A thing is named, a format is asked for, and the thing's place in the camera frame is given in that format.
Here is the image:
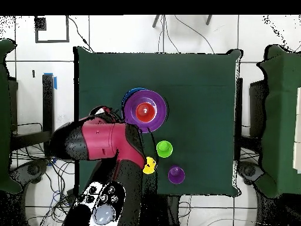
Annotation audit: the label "side table green cloth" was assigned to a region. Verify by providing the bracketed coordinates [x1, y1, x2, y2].
[0, 38, 23, 195]
[255, 44, 301, 198]

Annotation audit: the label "tangle of floor cables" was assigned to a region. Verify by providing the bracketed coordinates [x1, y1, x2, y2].
[10, 122, 78, 226]

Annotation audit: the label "large light blue bowl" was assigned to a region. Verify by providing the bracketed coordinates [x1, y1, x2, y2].
[121, 87, 148, 105]

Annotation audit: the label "yellow cup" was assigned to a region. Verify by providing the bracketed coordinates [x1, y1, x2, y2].
[142, 156, 158, 175]

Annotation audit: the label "black floor stand base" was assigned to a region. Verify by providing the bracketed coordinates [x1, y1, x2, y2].
[237, 161, 265, 185]
[10, 158, 51, 187]

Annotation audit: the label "dark green tablecloth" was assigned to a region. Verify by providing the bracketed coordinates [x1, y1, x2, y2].
[74, 46, 243, 197]

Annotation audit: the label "black equipment box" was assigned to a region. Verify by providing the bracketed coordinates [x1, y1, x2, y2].
[8, 77, 19, 132]
[249, 79, 267, 139]

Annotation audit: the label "gray square floor frame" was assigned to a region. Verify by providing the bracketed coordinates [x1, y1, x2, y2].
[34, 15, 70, 44]

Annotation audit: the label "camera tripod legs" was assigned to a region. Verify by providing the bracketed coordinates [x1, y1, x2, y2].
[152, 14, 213, 28]

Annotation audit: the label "green cup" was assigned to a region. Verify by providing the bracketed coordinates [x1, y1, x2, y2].
[156, 140, 173, 158]

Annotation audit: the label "black floor cable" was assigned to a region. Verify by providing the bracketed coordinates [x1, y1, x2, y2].
[67, 15, 95, 52]

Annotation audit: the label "black metal stand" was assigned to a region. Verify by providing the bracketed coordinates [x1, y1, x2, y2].
[11, 72, 58, 158]
[235, 77, 243, 161]

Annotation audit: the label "purple cup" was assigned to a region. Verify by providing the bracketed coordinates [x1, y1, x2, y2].
[167, 165, 186, 185]

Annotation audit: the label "large purple bowl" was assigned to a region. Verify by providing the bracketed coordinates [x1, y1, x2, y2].
[122, 89, 168, 134]

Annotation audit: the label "orange cup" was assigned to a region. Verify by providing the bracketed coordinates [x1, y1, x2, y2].
[135, 102, 157, 124]

